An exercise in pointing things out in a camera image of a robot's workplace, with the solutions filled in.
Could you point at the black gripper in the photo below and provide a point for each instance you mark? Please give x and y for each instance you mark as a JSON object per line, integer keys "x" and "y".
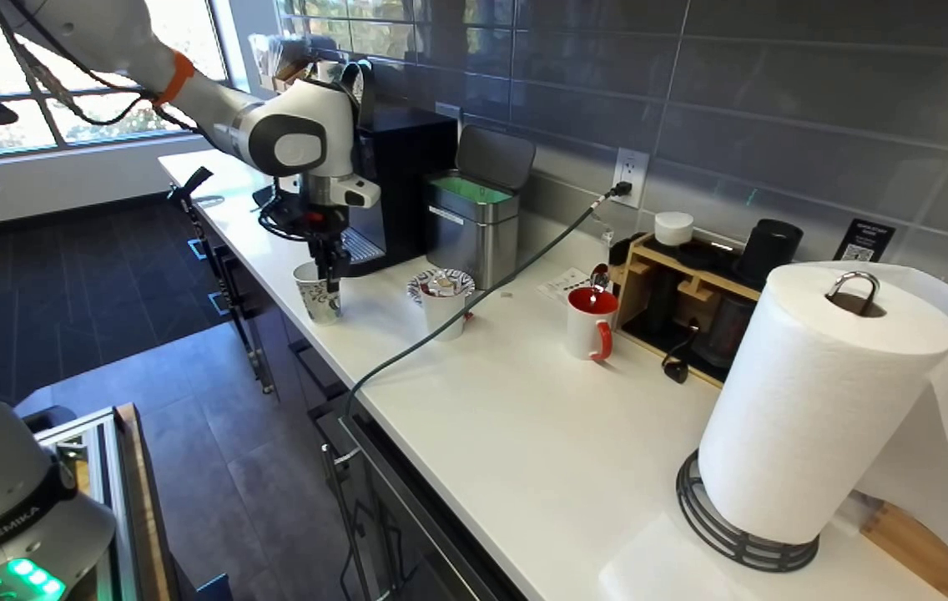
{"x": 318, "y": 221}

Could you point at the small white plastic cup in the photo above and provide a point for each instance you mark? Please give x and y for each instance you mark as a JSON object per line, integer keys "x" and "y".
{"x": 441, "y": 304}

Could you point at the black coffee machine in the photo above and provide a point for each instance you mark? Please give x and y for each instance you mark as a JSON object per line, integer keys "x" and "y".
{"x": 413, "y": 179}

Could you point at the stainless steel bin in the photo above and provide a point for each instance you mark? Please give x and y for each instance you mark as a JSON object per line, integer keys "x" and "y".
{"x": 474, "y": 235}

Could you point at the dark counter cabinet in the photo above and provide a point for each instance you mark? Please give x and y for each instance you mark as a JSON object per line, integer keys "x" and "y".
{"x": 384, "y": 513}

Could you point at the red and white mug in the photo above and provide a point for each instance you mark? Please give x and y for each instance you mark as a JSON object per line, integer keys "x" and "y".
{"x": 592, "y": 321}

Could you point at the wooden plank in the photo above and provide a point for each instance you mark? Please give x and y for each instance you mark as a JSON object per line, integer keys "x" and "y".
{"x": 146, "y": 502}

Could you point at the small white round container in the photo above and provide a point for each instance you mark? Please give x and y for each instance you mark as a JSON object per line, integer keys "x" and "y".
{"x": 671, "y": 229}

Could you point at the black cylinder container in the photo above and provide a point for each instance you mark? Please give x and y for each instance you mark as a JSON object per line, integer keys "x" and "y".
{"x": 771, "y": 251}

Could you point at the white paper towel roll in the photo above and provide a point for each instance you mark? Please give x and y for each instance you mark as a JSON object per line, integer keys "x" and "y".
{"x": 818, "y": 401}

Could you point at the black sign plaque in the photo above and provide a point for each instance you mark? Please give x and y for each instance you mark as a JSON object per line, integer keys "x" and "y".
{"x": 863, "y": 239}

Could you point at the wooden cutting board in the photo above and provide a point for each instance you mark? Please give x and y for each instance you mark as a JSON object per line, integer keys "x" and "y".
{"x": 911, "y": 546}

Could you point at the aluminium frame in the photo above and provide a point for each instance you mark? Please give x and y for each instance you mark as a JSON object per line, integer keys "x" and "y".
{"x": 94, "y": 470}

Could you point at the white wall outlet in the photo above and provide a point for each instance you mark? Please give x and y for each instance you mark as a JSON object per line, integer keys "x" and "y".
{"x": 627, "y": 167}

